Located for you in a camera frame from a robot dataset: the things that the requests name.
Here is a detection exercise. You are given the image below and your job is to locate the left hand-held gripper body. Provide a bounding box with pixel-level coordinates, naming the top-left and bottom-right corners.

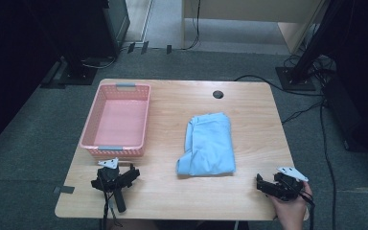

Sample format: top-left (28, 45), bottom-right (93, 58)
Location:
top-left (90, 156), bottom-right (127, 214)

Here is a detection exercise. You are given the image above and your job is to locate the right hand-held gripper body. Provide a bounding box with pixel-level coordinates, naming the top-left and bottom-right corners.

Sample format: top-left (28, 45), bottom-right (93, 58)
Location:
top-left (274, 166), bottom-right (310, 202)

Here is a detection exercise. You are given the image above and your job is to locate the pink plastic basket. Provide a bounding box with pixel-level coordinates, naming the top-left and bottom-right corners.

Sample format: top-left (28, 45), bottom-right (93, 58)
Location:
top-left (79, 82), bottom-right (151, 158)

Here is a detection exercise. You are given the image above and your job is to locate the light blue cloth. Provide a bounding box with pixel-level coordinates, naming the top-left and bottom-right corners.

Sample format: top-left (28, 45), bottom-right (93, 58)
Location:
top-left (175, 111), bottom-right (237, 177)

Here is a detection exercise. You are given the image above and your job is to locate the person's right hand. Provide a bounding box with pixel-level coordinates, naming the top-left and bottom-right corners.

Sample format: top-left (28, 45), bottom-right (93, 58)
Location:
top-left (268, 181), bottom-right (314, 230)

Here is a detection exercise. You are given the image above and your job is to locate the grey tape strip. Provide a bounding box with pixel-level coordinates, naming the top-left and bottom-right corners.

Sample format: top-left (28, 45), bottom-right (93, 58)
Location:
top-left (53, 185), bottom-right (76, 196)

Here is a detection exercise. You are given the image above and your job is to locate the black box on floor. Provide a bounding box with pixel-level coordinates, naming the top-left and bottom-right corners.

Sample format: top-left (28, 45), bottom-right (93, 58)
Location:
top-left (321, 78), bottom-right (363, 151)

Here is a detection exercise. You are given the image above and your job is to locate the black stand with flat base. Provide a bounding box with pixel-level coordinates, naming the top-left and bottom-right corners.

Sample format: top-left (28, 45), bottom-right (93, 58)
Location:
top-left (57, 0), bottom-right (99, 86)

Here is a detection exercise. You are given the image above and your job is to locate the black slanted stand with base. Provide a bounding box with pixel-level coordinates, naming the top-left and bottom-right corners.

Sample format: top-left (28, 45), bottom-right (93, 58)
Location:
top-left (275, 0), bottom-right (353, 92)

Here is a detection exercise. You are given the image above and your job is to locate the black cabinet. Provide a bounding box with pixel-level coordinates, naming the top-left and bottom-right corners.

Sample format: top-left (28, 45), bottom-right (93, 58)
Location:
top-left (100, 0), bottom-right (131, 59)

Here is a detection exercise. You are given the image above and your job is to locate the light wooden desk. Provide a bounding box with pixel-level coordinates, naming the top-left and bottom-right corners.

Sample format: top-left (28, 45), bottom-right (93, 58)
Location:
top-left (181, 0), bottom-right (331, 55)

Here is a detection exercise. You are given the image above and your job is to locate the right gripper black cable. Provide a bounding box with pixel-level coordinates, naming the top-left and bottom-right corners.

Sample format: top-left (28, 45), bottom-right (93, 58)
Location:
top-left (298, 191), bottom-right (316, 230)

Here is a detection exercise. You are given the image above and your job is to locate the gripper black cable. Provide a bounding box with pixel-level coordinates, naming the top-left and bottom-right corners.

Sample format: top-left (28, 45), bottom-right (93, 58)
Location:
top-left (101, 188), bottom-right (123, 230)
top-left (298, 191), bottom-right (316, 230)

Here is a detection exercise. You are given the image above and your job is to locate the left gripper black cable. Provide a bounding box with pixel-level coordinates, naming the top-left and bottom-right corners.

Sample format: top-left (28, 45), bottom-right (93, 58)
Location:
top-left (101, 188), bottom-right (123, 230)

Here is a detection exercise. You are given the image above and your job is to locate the long black floor cable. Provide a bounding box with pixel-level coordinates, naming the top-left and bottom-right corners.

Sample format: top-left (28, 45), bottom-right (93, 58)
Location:
top-left (319, 102), bottom-right (337, 230)

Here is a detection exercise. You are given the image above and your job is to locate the thin black floor cable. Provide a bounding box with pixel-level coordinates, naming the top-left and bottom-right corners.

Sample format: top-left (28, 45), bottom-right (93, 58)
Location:
top-left (281, 99), bottom-right (326, 126)

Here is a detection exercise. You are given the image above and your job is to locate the white floor cable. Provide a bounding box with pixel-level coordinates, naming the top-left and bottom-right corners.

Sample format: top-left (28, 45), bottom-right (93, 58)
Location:
top-left (80, 56), bottom-right (118, 70)

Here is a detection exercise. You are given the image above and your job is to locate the tangle of black cables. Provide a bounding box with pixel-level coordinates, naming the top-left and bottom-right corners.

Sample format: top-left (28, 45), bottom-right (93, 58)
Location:
top-left (282, 52), bottom-right (338, 85)

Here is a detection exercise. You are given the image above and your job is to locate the black hanging cable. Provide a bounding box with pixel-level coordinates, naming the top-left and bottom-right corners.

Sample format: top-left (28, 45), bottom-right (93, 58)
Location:
top-left (181, 0), bottom-right (202, 52)

